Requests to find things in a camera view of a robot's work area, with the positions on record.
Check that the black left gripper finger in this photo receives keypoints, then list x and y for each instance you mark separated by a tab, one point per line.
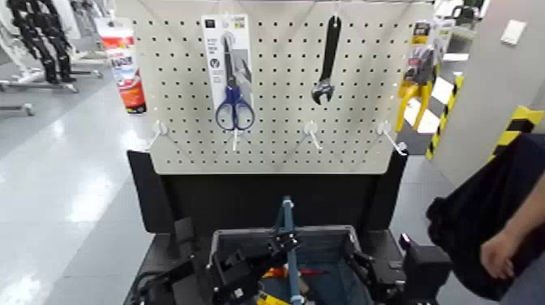
272	259
284	242

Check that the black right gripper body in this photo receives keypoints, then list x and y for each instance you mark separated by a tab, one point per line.
389	281

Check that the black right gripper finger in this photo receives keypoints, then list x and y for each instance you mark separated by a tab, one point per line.
358	259
368	281

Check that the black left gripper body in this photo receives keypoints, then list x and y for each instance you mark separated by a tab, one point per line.
236	272

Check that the grey blue plastic crate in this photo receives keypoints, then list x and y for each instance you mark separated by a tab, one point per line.
323	247

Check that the person bare forearm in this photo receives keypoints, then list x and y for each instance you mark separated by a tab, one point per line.
528	217

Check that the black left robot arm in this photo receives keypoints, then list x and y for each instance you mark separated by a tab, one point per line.
170	285

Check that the yellow tool in crate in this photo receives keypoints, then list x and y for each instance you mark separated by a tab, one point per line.
269	300

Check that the person bare hand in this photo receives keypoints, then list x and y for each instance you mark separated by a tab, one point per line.
499	255

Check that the red and yellow screwdriver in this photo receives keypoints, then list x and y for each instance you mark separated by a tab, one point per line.
308	271

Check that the black pegboard stand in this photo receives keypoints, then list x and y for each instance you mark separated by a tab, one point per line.
238	200

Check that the person in dark clothing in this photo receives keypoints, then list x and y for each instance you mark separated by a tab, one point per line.
472	213

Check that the white pegboard hook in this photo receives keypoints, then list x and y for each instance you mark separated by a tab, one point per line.
235	139
312	131
389	135
160	129

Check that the white perforated pegboard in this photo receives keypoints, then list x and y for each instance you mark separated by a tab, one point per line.
281	85

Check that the yellow black hazard striped edge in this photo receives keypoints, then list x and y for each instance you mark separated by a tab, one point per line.
517	128
445	115

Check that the yellow pliers in retail pack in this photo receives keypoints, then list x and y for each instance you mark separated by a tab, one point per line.
417	85

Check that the blue scissors on white card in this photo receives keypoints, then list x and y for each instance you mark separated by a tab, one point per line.
230	64

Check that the black adjustable wrench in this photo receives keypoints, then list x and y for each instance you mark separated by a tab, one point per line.
328	51

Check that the red and white product pack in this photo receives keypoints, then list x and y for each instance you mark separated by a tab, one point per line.
124	68

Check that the white metal stand base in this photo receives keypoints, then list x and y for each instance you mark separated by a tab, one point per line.
38	83

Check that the black humanoid robot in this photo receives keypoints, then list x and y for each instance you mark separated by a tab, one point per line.
40	38

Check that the white wall plate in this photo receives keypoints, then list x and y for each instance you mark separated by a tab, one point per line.
513	32

